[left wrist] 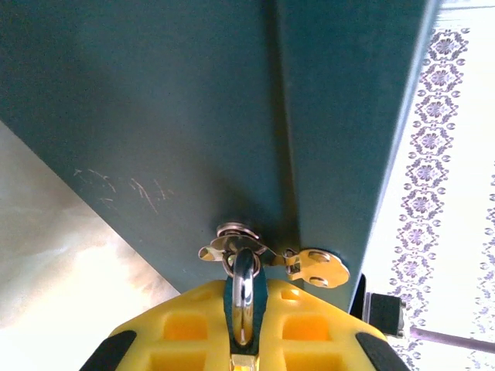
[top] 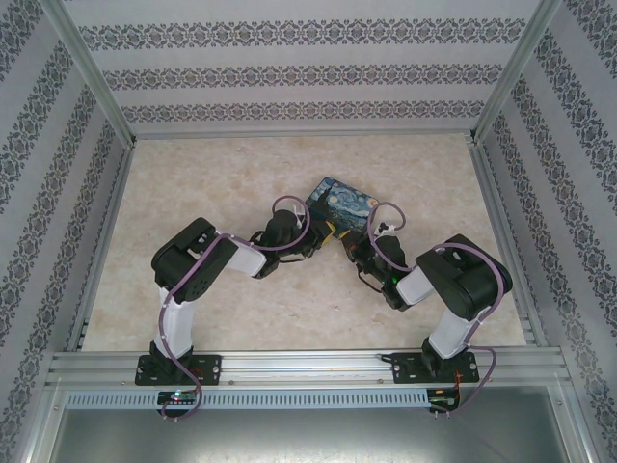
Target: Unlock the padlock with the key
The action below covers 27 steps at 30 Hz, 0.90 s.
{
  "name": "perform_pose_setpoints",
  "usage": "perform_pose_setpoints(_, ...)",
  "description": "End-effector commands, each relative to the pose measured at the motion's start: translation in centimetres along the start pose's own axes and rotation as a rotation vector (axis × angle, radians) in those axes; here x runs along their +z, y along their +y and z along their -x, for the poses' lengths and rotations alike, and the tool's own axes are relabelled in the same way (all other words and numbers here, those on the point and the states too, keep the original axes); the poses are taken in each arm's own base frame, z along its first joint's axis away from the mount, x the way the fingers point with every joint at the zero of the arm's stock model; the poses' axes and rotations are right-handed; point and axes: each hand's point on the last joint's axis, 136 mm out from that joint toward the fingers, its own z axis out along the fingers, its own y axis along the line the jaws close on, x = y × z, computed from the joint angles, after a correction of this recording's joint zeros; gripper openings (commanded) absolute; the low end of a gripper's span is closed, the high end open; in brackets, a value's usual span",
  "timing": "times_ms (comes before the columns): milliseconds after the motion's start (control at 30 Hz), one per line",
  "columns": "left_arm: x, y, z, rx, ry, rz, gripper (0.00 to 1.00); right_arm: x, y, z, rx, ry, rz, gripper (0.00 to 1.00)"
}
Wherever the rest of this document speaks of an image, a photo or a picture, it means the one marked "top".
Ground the slotted grey cable duct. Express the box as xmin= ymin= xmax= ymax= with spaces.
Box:
xmin=65 ymin=389 xmax=430 ymax=409

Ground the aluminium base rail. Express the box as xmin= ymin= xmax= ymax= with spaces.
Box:
xmin=45 ymin=350 xmax=569 ymax=387

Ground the grey sheet metal panel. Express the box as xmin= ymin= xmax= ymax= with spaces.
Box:
xmin=45 ymin=407 xmax=592 ymax=463

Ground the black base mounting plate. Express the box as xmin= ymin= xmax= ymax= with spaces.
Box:
xmin=390 ymin=352 xmax=481 ymax=386
xmin=136 ymin=354 xmax=224 ymax=387

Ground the aluminium table side rail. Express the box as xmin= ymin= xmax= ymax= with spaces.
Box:
xmin=65 ymin=144 xmax=139 ymax=353
xmin=469 ymin=142 xmax=549 ymax=348

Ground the aluminium frame post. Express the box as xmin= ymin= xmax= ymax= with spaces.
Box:
xmin=40 ymin=0 xmax=139 ymax=146
xmin=469 ymin=0 xmax=566 ymax=146

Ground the starry night print box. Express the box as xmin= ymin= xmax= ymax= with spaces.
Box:
xmin=305 ymin=176 xmax=381 ymax=238

